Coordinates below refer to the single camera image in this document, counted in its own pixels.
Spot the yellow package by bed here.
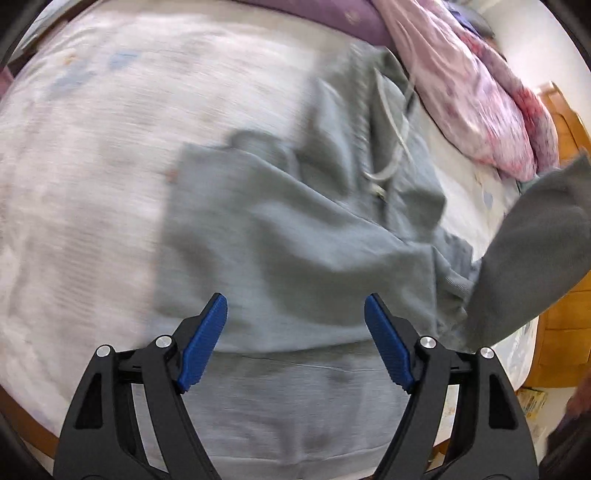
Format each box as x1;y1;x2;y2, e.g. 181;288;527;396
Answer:
517;387;548;420

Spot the floral white bed sheet mattress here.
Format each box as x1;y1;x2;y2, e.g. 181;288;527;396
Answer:
0;0;541;476

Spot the wooden bed headboard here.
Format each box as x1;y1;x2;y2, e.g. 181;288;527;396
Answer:
525;82;590;388

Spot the purple pink floral duvet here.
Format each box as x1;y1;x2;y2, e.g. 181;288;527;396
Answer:
259;1;559;181

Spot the grey zip hoodie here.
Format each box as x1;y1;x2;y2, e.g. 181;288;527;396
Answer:
154;44;590;479

